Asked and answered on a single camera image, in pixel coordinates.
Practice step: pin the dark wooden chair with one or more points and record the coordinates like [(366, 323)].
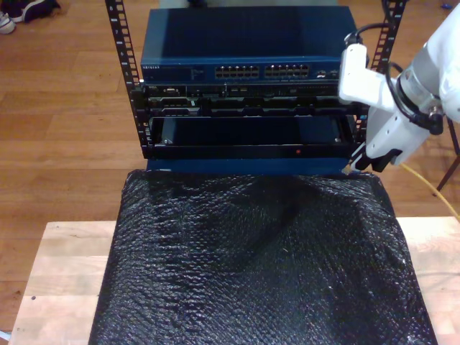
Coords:
[(445, 179)]

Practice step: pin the black rack shelf tray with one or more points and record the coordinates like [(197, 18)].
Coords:
[(251, 151)]

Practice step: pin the black rack server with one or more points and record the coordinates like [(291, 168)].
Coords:
[(251, 104)]

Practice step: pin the small blue object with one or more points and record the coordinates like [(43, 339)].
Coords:
[(446, 5)]

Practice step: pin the black bubble wrap mat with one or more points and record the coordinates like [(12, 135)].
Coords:
[(251, 280)]

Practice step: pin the dark shoe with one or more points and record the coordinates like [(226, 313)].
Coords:
[(32, 9)]

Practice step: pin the white shoe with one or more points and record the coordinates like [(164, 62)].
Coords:
[(5, 23)]

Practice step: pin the small white blue-edged object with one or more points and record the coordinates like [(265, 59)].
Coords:
[(3, 334)]

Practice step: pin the blue rack base plate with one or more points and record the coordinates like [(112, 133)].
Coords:
[(251, 167)]

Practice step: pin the black perforated rack post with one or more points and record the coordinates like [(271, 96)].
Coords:
[(119, 36), (391, 21)]

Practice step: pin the blue network switch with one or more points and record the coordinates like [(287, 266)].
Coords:
[(251, 36)]

